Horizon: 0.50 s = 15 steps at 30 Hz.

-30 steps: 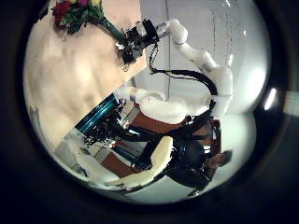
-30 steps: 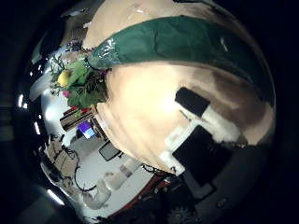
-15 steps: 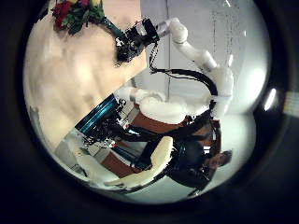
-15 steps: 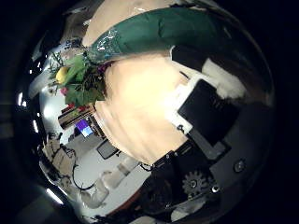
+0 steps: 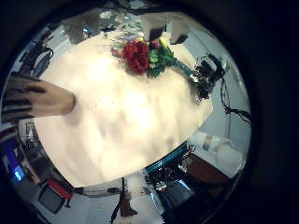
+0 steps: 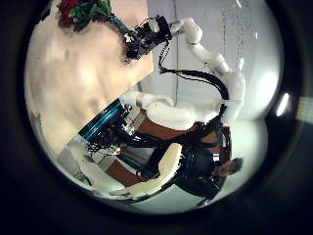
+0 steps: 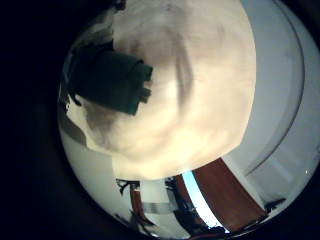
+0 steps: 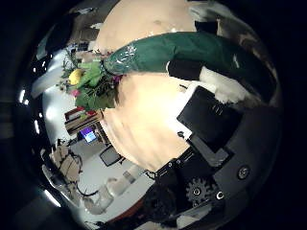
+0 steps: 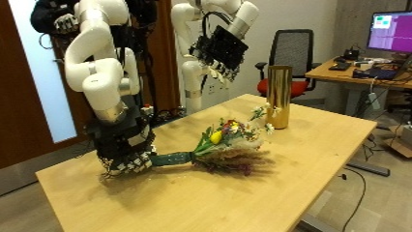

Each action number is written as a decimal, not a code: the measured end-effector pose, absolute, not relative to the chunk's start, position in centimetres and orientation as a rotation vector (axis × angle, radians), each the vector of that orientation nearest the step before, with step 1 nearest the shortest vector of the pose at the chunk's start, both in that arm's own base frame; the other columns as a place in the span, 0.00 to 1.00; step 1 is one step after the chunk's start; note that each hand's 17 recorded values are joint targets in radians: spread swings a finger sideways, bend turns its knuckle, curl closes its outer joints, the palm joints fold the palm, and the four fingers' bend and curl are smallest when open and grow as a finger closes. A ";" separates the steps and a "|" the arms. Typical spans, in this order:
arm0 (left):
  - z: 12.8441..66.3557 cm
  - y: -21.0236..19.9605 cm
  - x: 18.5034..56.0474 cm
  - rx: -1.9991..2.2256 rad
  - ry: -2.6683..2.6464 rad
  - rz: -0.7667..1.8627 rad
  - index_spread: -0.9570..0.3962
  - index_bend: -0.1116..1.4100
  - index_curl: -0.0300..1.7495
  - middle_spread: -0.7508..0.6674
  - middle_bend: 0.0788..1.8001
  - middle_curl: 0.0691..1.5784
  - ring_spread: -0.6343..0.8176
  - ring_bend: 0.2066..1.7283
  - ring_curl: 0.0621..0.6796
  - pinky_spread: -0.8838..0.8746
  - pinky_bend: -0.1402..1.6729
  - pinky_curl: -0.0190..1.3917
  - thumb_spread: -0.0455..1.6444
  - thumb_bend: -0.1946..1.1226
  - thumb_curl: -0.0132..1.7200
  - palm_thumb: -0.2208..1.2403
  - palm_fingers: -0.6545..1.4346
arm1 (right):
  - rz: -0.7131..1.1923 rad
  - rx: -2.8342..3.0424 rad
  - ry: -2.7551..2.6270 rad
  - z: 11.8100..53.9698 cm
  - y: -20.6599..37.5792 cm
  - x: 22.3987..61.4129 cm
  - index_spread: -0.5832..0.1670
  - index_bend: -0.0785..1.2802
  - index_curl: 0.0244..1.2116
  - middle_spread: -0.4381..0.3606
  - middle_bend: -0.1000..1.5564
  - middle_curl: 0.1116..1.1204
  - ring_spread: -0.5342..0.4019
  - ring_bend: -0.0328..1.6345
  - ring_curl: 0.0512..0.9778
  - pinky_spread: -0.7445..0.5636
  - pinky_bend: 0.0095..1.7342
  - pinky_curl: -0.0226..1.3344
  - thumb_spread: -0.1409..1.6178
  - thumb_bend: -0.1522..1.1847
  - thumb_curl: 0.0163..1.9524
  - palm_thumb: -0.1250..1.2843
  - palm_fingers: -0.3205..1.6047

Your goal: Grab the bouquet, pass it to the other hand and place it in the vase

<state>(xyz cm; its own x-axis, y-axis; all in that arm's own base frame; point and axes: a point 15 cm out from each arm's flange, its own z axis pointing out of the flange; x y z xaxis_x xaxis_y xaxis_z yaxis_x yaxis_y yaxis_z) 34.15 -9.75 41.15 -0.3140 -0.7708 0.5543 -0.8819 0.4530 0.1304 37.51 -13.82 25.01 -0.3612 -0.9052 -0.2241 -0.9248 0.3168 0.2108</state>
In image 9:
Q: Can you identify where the flower bouquet with green wrap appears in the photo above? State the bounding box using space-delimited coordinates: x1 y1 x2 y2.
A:
150 101 283 177

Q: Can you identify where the gold cylindrical vase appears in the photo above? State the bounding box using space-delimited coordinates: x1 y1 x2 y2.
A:
266 65 294 131

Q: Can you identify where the emergency stop button box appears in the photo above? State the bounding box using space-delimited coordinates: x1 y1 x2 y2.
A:
139 103 156 118

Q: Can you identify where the black mesh chair red seat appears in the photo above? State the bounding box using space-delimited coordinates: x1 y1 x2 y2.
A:
254 28 323 100

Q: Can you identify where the brown door with glass panel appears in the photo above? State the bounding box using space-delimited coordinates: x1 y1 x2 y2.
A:
0 0 96 171

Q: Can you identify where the wooden office desk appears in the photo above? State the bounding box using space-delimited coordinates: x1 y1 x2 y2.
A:
304 56 412 118

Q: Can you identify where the black keyboard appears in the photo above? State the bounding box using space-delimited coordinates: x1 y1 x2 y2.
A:
327 62 354 72

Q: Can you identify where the small black desk device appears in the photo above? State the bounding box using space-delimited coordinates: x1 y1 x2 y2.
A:
343 46 360 62

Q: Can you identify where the white power strip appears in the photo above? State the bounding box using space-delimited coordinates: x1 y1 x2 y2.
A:
367 91 383 111

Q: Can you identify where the computer monitor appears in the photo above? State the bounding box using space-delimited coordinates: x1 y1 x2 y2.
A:
366 11 412 54

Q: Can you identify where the black hanging bundle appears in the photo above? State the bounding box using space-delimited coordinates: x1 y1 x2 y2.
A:
30 0 82 36

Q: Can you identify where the grey table foot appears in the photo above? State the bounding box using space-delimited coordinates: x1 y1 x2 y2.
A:
346 159 392 178

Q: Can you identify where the cardboard box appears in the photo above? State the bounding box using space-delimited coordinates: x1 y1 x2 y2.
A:
383 125 412 159

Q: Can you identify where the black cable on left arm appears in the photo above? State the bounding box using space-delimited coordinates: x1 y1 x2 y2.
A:
200 11 236 40

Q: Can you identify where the black floor cable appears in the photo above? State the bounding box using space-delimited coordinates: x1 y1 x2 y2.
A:
340 167 368 232

